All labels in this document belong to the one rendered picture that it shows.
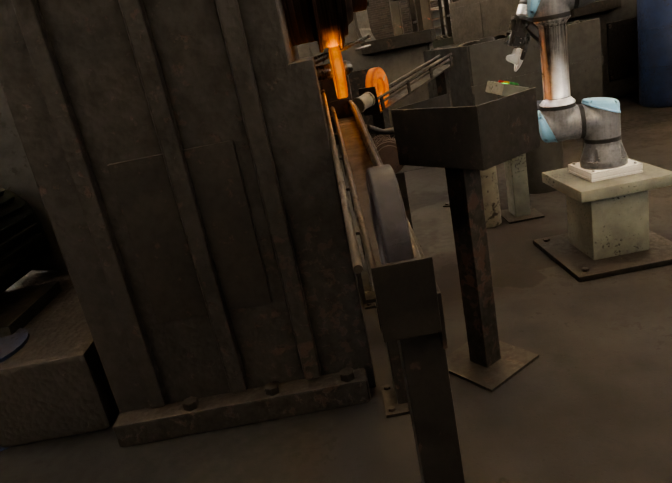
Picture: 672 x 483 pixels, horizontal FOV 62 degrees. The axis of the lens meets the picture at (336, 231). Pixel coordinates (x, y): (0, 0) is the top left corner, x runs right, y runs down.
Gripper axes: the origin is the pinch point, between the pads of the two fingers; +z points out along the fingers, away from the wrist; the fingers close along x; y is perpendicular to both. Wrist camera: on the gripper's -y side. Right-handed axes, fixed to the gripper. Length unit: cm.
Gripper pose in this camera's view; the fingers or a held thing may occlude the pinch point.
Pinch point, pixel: (517, 68)
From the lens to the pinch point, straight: 255.3
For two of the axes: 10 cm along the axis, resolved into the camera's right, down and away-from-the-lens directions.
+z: -1.6, 9.4, 3.0
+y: -9.9, -1.4, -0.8
